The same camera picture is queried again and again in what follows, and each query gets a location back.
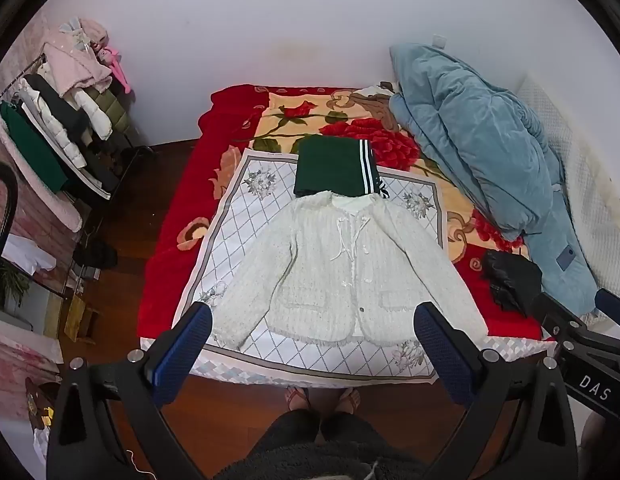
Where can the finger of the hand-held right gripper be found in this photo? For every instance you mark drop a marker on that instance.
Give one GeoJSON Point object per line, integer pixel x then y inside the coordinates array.
{"type": "Point", "coordinates": [612, 304]}
{"type": "Point", "coordinates": [557, 310]}

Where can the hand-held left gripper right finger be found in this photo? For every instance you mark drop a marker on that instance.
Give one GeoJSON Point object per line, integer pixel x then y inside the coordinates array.
{"type": "Point", "coordinates": [440, 350]}

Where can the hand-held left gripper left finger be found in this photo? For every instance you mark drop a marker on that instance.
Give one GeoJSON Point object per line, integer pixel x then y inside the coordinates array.
{"type": "Point", "coordinates": [185, 347]}

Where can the white knit cardigan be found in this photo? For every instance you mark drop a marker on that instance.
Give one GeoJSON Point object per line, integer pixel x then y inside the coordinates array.
{"type": "Point", "coordinates": [310, 260]}

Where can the metal clothes rack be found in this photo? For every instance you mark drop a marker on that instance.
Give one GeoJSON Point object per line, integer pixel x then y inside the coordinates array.
{"type": "Point", "coordinates": [137, 149]}

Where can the checked bed sheet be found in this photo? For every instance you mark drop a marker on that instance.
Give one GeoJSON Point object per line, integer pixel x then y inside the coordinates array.
{"type": "Point", "coordinates": [515, 347]}

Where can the black crumpled cloth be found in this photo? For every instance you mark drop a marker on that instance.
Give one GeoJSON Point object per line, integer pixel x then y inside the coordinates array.
{"type": "Point", "coordinates": [510, 275]}

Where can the person's right foot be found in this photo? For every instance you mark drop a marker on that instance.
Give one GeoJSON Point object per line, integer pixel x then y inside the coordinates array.
{"type": "Point", "coordinates": [350, 399]}

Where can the person's foot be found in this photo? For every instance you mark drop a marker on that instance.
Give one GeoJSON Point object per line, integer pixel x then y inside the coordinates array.
{"type": "Point", "coordinates": [296, 397]}
{"type": "Point", "coordinates": [350, 399]}

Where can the wooden stool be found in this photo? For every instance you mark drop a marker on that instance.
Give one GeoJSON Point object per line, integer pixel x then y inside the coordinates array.
{"type": "Point", "coordinates": [82, 320]}

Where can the white diamond-pattern cloth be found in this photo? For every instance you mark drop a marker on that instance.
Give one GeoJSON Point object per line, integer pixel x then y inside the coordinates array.
{"type": "Point", "coordinates": [229, 240]}

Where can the person's left foot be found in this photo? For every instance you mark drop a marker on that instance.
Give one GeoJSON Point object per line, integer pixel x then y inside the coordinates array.
{"type": "Point", "coordinates": [296, 397]}

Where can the white quilted bed pad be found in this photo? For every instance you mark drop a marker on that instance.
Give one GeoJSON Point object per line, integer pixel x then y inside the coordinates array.
{"type": "Point", "coordinates": [590, 185]}

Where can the black shoes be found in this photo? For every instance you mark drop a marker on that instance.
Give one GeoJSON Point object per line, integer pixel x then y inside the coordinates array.
{"type": "Point", "coordinates": [94, 255]}

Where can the person's dark fleece clothing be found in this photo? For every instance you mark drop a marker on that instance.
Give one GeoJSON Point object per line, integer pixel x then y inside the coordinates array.
{"type": "Point", "coordinates": [315, 450]}

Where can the pink floral cloth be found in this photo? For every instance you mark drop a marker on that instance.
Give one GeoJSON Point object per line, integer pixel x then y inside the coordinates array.
{"type": "Point", "coordinates": [19, 345]}

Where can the red floral blanket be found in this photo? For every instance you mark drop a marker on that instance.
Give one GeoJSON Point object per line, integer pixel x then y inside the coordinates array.
{"type": "Point", "coordinates": [189, 160]}

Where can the green plant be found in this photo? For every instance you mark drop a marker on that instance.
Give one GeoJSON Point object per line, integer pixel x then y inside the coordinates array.
{"type": "Point", "coordinates": [9, 280]}

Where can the white hanging cloth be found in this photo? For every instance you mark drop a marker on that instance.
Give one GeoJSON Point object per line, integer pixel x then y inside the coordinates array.
{"type": "Point", "coordinates": [19, 255]}

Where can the blue quilt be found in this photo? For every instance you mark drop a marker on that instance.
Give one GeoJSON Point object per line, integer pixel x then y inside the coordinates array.
{"type": "Point", "coordinates": [470, 125]}

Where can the green pants with white stripes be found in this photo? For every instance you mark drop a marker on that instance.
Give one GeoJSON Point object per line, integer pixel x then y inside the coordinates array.
{"type": "Point", "coordinates": [325, 165]}

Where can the olive puffer jacket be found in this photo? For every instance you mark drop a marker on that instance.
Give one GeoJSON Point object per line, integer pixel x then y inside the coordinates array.
{"type": "Point", "coordinates": [112, 115]}

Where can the dark green garment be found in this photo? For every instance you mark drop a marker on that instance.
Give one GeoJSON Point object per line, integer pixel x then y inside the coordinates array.
{"type": "Point", "coordinates": [29, 145]}

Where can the white puffer vest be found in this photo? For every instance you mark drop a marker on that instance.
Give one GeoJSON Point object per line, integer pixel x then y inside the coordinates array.
{"type": "Point", "coordinates": [54, 125]}

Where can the black garment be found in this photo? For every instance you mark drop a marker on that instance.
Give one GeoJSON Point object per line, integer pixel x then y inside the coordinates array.
{"type": "Point", "coordinates": [59, 102]}

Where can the pink hanger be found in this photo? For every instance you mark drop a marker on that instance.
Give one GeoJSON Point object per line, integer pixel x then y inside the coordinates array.
{"type": "Point", "coordinates": [117, 67]}

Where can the pink jacket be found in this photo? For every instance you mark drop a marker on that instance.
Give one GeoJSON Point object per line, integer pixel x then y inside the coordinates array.
{"type": "Point", "coordinates": [69, 67]}

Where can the white wall socket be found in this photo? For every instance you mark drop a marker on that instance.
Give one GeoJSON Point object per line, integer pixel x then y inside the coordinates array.
{"type": "Point", "coordinates": [440, 41]}

